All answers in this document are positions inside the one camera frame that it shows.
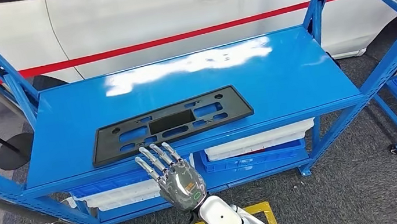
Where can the blue metal shelf rack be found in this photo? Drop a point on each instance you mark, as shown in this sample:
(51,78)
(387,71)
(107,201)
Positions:
(276,84)

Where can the white plastic crate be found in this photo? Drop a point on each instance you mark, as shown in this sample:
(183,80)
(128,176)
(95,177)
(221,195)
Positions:
(124,193)
(250,151)
(257,139)
(130,204)

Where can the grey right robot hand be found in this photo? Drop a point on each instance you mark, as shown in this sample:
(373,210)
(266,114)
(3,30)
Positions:
(182,187)

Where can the white car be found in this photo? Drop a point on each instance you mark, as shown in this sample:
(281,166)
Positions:
(130,16)

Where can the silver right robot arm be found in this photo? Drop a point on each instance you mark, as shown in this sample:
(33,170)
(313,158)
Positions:
(221,216)

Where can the black plastic plate frame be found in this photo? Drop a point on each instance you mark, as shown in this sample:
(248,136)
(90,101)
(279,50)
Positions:
(238,107)

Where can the black stanchion with disc base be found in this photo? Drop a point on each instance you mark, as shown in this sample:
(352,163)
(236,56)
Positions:
(14,156)

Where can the red barrier belt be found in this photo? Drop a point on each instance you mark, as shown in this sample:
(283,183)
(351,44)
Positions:
(172,38)

